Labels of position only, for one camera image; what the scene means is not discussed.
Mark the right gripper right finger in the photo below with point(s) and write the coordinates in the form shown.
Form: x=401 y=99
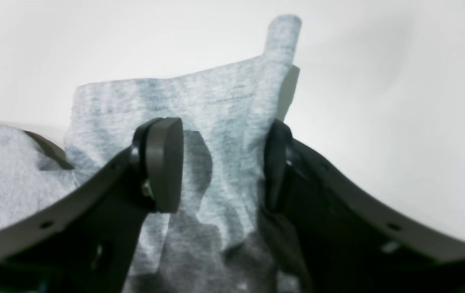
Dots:
x=350 y=241

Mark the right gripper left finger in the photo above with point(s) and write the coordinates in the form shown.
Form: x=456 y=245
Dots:
x=85 y=242

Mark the grey T-shirt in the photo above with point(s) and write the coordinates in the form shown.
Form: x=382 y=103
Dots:
x=219 y=240

